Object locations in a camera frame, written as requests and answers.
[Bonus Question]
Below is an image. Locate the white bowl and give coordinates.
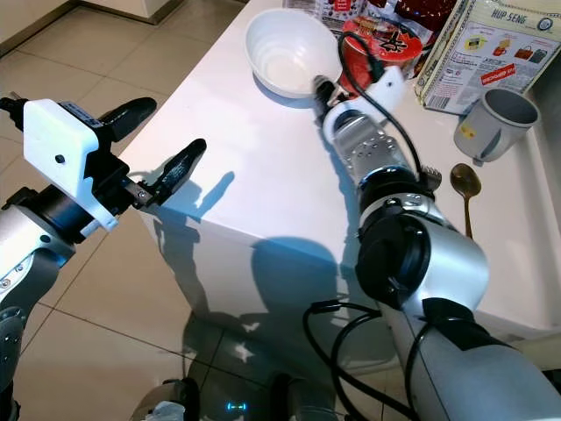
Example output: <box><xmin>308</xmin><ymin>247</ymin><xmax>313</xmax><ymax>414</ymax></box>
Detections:
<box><xmin>245</xmin><ymin>8</ymin><xmax>343</xmax><ymax>100</ymax></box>

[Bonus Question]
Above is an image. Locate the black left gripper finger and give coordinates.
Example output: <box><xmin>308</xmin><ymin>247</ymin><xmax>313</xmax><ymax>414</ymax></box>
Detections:
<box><xmin>143</xmin><ymin>138</ymin><xmax>208</xmax><ymax>206</ymax></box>
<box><xmin>98</xmin><ymin>96</ymin><xmax>160</xmax><ymax>143</ymax></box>

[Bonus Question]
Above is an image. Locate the dark red snack bag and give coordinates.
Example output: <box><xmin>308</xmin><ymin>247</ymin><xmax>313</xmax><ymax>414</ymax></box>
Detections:
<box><xmin>368</xmin><ymin>0</ymin><xmax>462</xmax><ymax>36</ymax></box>

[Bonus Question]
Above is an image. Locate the red and white packet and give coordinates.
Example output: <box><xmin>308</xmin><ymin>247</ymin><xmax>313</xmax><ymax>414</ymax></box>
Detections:
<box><xmin>285</xmin><ymin>0</ymin><xmax>371</xmax><ymax>24</ymax></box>

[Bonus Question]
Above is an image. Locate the white cabinet base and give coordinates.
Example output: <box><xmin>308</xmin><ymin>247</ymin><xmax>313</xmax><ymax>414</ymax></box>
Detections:
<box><xmin>68</xmin><ymin>0</ymin><xmax>169</xmax><ymax>24</ymax></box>

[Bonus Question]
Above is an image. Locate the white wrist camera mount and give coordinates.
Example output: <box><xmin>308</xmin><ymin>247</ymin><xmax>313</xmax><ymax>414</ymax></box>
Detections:
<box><xmin>23</xmin><ymin>98</ymin><xmax>121</xmax><ymax>232</ymax></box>
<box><xmin>321</xmin><ymin>63</ymin><xmax>408</xmax><ymax>146</ymax></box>

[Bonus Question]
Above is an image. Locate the red instant noodle cup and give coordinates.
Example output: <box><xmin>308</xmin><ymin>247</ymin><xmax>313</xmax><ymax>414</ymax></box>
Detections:
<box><xmin>339</xmin><ymin>18</ymin><xmax>424</xmax><ymax>98</ymax></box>

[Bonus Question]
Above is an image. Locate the dark metal fork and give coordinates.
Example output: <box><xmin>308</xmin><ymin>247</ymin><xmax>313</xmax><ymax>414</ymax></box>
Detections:
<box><xmin>416</xmin><ymin>164</ymin><xmax>444</xmax><ymax>191</ymax></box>

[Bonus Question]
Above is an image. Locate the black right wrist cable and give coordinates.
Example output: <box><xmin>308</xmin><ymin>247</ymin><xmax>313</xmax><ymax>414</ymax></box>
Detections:
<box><xmin>337</xmin><ymin>31</ymin><xmax>427</xmax><ymax>174</ymax></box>

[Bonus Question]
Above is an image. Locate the grey mug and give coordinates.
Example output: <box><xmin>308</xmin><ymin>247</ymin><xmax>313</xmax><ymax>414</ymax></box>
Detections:
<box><xmin>454</xmin><ymin>88</ymin><xmax>541</xmax><ymax>167</ymax></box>

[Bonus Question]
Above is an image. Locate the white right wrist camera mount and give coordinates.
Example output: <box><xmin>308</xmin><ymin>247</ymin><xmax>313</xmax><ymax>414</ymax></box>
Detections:
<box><xmin>321</xmin><ymin>63</ymin><xmax>408</xmax><ymax>146</ymax></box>

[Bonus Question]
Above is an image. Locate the Hup Seng cracker pack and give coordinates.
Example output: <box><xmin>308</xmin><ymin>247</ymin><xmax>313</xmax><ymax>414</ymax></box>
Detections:
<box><xmin>415</xmin><ymin>0</ymin><xmax>561</xmax><ymax>116</ymax></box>

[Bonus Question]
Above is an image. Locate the white table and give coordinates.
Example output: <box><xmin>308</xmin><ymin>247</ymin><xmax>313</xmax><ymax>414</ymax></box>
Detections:
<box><xmin>119</xmin><ymin>0</ymin><xmax>561</xmax><ymax>380</ymax></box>

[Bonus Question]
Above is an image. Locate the black right upper arm cable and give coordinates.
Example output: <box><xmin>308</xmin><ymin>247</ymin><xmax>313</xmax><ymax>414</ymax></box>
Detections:
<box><xmin>302</xmin><ymin>299</ymin><xmax>432</xmax><ymax>421</ymax></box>

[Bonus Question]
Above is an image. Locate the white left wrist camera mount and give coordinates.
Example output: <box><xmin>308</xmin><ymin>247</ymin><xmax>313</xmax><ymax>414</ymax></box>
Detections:
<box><xmin>23</xmin><ymin>98</ymin><xmax>121</xmax><ymax>232</ymax></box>

